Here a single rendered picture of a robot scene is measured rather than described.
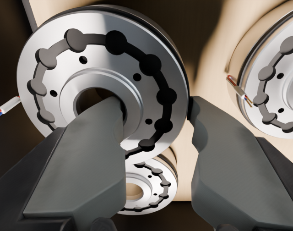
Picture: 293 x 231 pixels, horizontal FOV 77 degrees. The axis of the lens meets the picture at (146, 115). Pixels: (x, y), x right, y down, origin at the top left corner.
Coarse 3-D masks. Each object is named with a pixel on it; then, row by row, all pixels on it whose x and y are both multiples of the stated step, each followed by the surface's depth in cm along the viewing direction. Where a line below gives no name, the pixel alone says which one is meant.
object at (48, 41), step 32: (64, 32) 9; (96, 32) 9; (128, 32) 9; (32, 64) 10; (64, 64) 10; (96, 64) 10; (128, 64) 10; (160, 64) 10; (32, 96) 11; (160, 96) 11; (160, 128) 12; (128, 160) 13
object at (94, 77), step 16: (80, 80) 10; (96, 80) 10; (112, 80) 10; (128, 80) 10; (64, 96) 10; (128, 96) 10; (64, 112) 11; (80, 112) 11; (128, 112) 10; (128, 128) 11
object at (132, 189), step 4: (128, 184) 22; (132, 184) 22; (128, 188) 21; (132, 188) 21; (136, 188) 21; (140, 188) 20; (128, 192) 21; (132, 192) 21; (136, 192) 20; (140, 192) 20
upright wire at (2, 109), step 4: (16, 96) 11; (12, 100) 11; (16, 100) 11; (20, 100) 12; (4, 104) 11; (8, 104) 11; (12, 104) 11; (0, 108) 10; (4, 108) 10; (8, 108) 11; (0, 112) 10; (4, 112) 10
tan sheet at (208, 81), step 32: (32, 0) 13; (64, 0) 13; (96, 0) 13; (128, 0) 13; (160, 0) 13; (192, 0) 13; (224, 0) 13; (256, 0) 13; (288, 0) 13; (192, 32) 14; (224, 32) 14; (192, 64) 16; (224, 64) 15; (224, 96) 17; (192, 128) 19; (192, 160) 21
